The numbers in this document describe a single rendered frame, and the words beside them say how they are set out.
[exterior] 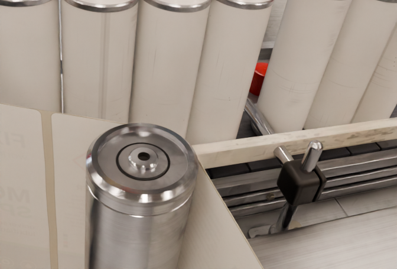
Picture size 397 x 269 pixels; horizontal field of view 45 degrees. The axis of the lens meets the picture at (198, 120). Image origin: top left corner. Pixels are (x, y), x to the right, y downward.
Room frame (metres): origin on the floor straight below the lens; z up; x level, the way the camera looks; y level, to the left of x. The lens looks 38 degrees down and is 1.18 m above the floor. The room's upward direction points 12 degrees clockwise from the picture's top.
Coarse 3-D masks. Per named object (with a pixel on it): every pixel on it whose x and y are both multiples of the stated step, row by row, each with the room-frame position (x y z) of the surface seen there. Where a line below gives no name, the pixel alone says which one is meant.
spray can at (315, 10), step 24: (288, 0) 0.38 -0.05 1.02; (312, 0) 0.37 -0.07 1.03; (336, 0) 0.36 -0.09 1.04; (288, 24) 0.37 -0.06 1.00; (312, 24) 0.36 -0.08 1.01; (336, 24) 0.37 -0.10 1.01; (288, 48) 0.37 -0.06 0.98; (312, 48) 0.36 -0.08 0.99; (288, 72) 0.37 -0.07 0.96; (312, 72) 0.37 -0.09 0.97; (264, 96) 0.38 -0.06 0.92; (288, 96) 0.36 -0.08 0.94; (312, 96) 0.37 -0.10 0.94; (288, 120) 0.36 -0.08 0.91
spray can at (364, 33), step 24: (360, 0) 0.39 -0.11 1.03; (384, 0) 0.38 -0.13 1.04; (360, 24) 0.38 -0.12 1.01; (384, 24) 0.38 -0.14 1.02; (336, 48) 0.39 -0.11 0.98; (360, 48) 0.38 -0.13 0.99; (384, 48) 0.40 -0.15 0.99; (336, 72) 0.38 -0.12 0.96; (360, 72) 0.38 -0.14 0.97; (336, 96) 0.38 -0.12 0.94; (360, 96) 0.39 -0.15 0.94; (312, 120) 0.39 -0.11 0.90; (336, 120) 0.38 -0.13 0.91
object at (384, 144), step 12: (396, 108) 0.47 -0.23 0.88; (240, 132) 0.37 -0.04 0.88; (252, 132) 0.37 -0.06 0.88; (360, 144) 0.39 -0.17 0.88; (372, 144) 0.40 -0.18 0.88; (384, 144) 0.40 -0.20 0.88; (396, 144) 0.40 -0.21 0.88; (300, 156) 0.35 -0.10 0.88; (324, 156) 0.36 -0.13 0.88; (336, 156) 0.37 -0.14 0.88; (348, 156) 0.37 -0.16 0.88; (216, 168) 0.31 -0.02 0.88; (228, 168) 0.32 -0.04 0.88; (240, 168) 0.32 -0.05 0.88; (252, 168) 0.32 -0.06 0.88; (264, 168) 0.33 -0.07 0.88
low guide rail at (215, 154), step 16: (320, 128) 0.36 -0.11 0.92; (336, 128) 0.36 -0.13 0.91; (352, 128) 0.37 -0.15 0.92; (368, 128) 0.37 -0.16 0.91; (384, 128) 0.38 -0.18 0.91; (208, 144) 0.30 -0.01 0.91; (224, 144) 0.31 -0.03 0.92; (240, 144) 0.31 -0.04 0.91; (256, 144) 0.32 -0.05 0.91; (272, 144) 0.32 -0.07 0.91; (288, 144) 0.33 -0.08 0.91; (304, 144) 0.34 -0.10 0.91; (336, 144) 0.36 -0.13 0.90; (352, 144) 0.37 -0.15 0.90; (208, 160) 0.29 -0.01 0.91; (224, 160) 0.30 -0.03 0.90; (240, 160) 0.31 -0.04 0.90; (256, 160) 0.32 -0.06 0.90
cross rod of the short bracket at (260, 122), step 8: (248, 104) 0.38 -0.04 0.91; (248, 112) 0.37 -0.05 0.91; (256, 112) 0.37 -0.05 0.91; (256, 120) 0.36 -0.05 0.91; (264, 120) 0.36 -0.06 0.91; (256, 128) 0.35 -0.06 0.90; (264, 128) 0.35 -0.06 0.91; (280, 152) 0.32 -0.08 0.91; (288, 152) 0.32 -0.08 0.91; (280, 160) 0.31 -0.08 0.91; (288, 160) 0.31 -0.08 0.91
